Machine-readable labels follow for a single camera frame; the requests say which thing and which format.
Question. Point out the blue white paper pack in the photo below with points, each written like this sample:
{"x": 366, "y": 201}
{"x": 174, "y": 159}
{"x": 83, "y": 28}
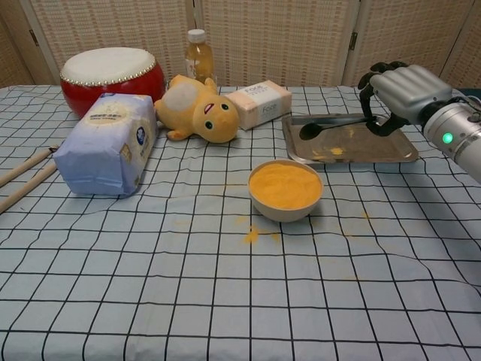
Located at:
{"x": 105, "y": 150}

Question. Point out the beige round bowl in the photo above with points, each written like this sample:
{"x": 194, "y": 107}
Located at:
{"x": 282, "y": 212}

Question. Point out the yellow plush chick toy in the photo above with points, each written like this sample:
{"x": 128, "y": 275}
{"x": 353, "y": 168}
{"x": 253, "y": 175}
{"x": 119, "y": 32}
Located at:
{"x": 210, "y": 120}

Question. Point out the orange powder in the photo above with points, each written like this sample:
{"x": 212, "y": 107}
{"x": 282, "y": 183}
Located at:
{"x": 251, "y": 235}

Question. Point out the small black spoon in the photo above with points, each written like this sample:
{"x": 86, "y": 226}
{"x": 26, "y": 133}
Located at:
{"x": 310, "y": 131}

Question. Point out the beige woven folding screen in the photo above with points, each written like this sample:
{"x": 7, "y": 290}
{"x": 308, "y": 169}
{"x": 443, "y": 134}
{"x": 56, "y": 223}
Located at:
{"x": 282, "y": 37}

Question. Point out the metal screen hinge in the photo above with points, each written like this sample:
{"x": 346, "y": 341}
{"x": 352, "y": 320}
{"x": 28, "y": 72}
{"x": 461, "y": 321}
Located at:
{"x": 354, "y": 40}
{"x": 34, "y": 38}

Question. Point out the red drum with white skin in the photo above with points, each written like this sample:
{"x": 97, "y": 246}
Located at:
{"x": 109, "y": 64}

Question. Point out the pink white tissue pack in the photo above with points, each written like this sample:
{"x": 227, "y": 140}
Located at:
{"x": 263, "y": 101}

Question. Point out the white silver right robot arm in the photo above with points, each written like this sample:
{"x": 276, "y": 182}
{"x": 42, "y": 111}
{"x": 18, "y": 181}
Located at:
{"x": 458, "y": 131}

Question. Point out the clear bottle with yellow drink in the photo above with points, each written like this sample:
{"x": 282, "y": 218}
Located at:
{"x": 199, "y": 60}

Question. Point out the wooden drumstick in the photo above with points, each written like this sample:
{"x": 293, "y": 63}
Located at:
{"x": 26, "y": 166}
{"x": 26, "y": 192}

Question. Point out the rectangular stainless steel tray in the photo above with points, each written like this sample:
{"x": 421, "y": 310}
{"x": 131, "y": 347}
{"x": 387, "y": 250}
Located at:
{"x": 338, "y": 146}

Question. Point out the light blue checked tablecloth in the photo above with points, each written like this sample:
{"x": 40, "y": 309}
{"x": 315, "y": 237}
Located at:
{"x": 188, "y": 293}

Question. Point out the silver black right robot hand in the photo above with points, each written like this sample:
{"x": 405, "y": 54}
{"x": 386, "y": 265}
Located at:
{"x": 409, "y": 90}

